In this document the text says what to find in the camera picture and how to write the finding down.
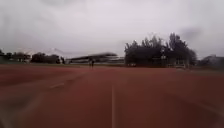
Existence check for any grandstand building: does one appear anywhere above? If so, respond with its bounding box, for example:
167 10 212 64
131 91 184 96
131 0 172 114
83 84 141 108
65 51 126 65

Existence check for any group of trees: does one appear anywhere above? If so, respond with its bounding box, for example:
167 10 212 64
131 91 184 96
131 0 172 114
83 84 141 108
124 32 198 68

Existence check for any row of low trees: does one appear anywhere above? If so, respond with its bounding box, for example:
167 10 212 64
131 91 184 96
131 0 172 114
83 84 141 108
0 49 66 65

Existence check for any red running track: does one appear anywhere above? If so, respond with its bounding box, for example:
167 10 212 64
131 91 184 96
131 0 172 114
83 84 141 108
0 64 224 128

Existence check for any person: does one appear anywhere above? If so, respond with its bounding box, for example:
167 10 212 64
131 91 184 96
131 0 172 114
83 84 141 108
90 59 96 69

